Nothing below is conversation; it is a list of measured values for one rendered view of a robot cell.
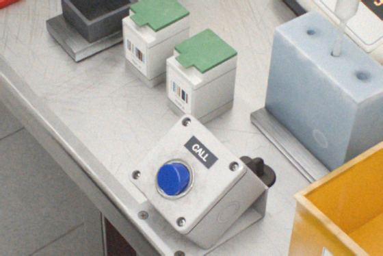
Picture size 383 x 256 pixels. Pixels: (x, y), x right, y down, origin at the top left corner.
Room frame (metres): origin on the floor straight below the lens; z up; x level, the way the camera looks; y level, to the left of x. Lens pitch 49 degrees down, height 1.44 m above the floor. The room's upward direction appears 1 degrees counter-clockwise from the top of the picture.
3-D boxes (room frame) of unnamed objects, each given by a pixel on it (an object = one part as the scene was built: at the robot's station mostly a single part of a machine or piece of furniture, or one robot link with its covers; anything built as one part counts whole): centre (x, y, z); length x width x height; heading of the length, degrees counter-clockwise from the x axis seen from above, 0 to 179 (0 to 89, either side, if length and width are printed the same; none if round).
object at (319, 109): (0.51, -0.14, 0.92); 0.10 x 0.07 x 0.10; 31
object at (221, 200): (0.44, -0.05, 0.92); 0.13 x 0.07 x 0.08; 126
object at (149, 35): (0.60, 0.00, 0.91); 0.05 x 0.04 x 0.07; 126
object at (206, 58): (0.55, -0.04, 0.91); 0.05 x 0.04 x 0.07; 126
